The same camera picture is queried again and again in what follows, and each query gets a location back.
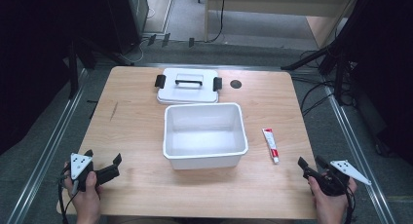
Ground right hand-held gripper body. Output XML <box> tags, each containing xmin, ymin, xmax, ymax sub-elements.
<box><xmin>302</xmin><ymin>159</ymin><xmax>372</xmax><ymax>197</ymax></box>

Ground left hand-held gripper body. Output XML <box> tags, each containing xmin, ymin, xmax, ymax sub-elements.
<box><xmin>63</xmin><ymin>153</ymin><xmax>121</xmax><ymax>193</ymax></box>

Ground person's right hand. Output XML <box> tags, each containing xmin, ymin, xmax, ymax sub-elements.
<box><xmin>308</xmin><ymin>174</ymin><xmax>358</xmax><ymax>220</ymax></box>

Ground person's left hand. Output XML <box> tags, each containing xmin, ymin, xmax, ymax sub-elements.
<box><xmin>63</xmin><ymin>170</ymin><xmax>102</xmax><ymax>219</ymax></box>

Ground white and red ointment tube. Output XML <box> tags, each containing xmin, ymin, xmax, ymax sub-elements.
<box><xmin>261</xmin><ymin>128</ymin><xmax>281</xmax><ymax>165</ymax></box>

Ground black metal stand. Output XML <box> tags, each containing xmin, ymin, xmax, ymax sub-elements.
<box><xmin>66</xmin><ymin>38</ymin><xmax>131</xmax><ymax>100</ymax></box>

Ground white plastic storage box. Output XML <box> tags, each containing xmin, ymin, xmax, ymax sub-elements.
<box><xmin>162</xmin><ymin>102</ymin><xmax>249</xmax><ymax>170</ymax></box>

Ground black tripod stand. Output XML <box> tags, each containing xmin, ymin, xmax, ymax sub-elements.
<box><xmin>281</xmin><ymin>38</ymin><xmax>354</xmax><ymax>105</ymax></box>

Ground black cabinet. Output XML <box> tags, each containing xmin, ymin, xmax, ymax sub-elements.
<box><xmin>105</xmin><ymin>0</ymin><xmax>151</xmax><ymax>56</ymax></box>

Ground light wooden furniture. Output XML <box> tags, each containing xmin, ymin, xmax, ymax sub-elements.
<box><xmin>204</xmin><ymin>0</ymin><xmax>359</xmax><ymax>49</ymax></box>

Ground metal floor rail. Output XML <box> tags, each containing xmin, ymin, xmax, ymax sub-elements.
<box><xmin>320</xmin><ymin>84</ymin><xmax>397</xmax><ymax>224</ymax></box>
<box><xmin>5</xmin><ymin>67</ymin><xmax>91</xmax><ymax>224</ymax></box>

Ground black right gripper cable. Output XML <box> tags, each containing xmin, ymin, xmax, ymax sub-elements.
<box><xmin>324</xmin><ymin>171</ymin><xmax>357</xmax><ymax>224</ymax></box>

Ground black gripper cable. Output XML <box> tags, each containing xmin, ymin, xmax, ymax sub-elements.
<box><xmin>57</xmin><ymin>164</ymin><xmax>79</xmax><ymax>224</ymax></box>
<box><xmin>324</xmin><ymin>171</ymin><xmax>357</xmax><ymax>224</ymax></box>

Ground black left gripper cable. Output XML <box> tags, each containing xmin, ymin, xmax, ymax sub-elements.
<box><xmin>57</xmin><ymin>164</ymin><xmax>79</xmax><ymax>224</ymax></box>

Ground black floor cables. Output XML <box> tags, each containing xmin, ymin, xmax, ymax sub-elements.
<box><xmin>299</xmin><ymin>50</ymin><xmax>357</xmax><ymax>119</ymax></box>

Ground white lid with black handle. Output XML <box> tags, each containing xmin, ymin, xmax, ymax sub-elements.
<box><xmin>154</xmin><ymin>67</ymin><xmax>223</xmax><ymax>105</ymax></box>

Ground white floor cable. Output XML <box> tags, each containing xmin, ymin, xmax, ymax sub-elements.
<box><xmin>118</xmin><ymin>6</ymin><xmax>157</xmax><ymax>64</ymax></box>

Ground black hanging cable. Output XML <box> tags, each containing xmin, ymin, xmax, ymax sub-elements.
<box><xmin>207</xmin><ymin>0</ymin><xmax>227</xmax><ymax>44</ymax></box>

